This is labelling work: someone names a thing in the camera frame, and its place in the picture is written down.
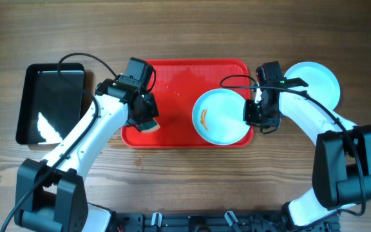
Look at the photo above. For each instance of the black water basin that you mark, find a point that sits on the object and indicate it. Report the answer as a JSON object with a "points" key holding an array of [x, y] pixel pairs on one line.
{"points": [[51, 106]]}

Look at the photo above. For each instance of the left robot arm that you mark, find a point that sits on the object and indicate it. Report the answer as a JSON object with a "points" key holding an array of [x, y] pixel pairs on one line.
{"points": [[50, 193]]}

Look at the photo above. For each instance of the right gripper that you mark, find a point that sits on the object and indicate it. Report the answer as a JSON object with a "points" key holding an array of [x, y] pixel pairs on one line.
{"points": [[254, 113]]}

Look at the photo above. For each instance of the red plastic tray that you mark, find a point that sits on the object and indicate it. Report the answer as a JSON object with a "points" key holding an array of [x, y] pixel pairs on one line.
{"points": [[180, 82]]}

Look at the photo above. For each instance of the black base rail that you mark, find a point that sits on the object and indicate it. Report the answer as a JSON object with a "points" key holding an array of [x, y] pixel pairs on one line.
{"points": [[256, 221]]}

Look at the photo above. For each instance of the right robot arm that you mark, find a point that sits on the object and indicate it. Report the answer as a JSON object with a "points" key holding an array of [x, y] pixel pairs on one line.
{"points": [[341, 175]]}

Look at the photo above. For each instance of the light blue plate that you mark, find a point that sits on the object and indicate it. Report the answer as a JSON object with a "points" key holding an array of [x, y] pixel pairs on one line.
{"points": [[217, 117], [324, 86]]}

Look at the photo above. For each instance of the orange green sponge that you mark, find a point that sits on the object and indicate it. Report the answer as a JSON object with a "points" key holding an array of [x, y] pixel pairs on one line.
{"points": [[149, 126]]}

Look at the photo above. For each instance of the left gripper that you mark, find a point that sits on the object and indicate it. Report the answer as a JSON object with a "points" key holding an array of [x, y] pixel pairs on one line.
{"points": [[143, 117]]}

